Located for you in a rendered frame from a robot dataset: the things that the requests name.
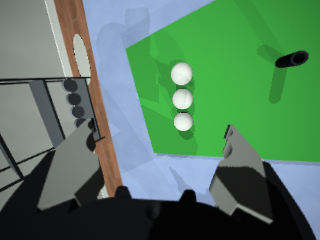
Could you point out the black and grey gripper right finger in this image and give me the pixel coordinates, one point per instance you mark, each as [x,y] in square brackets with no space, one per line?
[249,190]

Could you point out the green flat mat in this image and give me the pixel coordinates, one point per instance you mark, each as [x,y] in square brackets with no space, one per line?
[245,57]

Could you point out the white ball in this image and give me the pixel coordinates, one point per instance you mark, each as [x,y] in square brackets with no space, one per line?
[182,99]
[181,73]
[183,121]

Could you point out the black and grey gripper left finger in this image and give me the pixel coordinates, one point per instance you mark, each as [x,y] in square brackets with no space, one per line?
[66,178]

